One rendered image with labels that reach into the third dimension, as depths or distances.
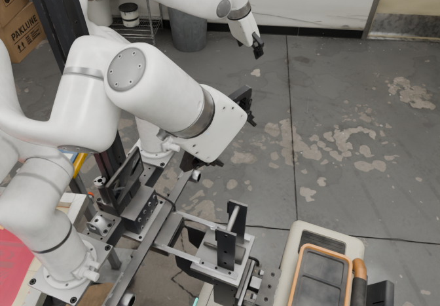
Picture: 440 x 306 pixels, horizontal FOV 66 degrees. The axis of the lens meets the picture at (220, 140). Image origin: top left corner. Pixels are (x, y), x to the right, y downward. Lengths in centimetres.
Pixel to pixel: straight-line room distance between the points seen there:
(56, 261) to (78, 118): 51
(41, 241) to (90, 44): 47
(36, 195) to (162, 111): 40
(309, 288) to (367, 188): 168
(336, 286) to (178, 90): 81
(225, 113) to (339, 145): 241
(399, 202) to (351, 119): 85
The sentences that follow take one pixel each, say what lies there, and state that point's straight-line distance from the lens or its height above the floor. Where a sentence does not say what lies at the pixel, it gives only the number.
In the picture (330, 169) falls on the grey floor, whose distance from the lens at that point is 267.
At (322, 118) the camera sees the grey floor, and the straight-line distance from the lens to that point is 306.
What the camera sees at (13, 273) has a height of 95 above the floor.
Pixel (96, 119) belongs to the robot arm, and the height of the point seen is 170.
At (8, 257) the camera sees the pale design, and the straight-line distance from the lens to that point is 128.
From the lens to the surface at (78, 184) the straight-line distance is 155.
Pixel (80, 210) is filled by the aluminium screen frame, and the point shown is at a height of 98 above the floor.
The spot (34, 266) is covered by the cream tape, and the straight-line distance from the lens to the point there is 123.
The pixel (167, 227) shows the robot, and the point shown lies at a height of 104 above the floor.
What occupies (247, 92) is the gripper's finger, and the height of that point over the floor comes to 163.
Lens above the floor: 195
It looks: 46 degrees down
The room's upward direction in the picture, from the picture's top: straight up
